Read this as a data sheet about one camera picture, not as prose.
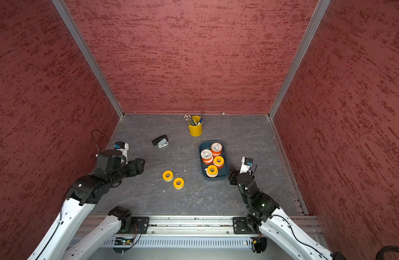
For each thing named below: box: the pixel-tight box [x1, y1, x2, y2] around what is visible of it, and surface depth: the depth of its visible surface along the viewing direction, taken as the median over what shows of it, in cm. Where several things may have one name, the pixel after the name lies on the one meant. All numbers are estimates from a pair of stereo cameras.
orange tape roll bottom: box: [200, 148, 214, 165], surface depth 95 cm
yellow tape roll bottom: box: [172, 177, 185, 191], surface depth 87 cm
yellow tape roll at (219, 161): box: [213, 155, 225, 169], surface depth 94 cm
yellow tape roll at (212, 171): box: [204, 164, 219, 178], surface depth 90 cm
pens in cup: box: [183, 114, 204, 126], surface depth 99 cm
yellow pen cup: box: [187, 115, 203, 138], surface depth 106 cm
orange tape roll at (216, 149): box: [210, 142, 223, 158], surface depth 99 cm
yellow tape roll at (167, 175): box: [162, 170, 175, 182], surface depth 91 cm
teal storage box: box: [198, 140, 231, 181], surface depth 94 cm
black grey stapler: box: [151, 134, 169, 148], surface depth 105 cm
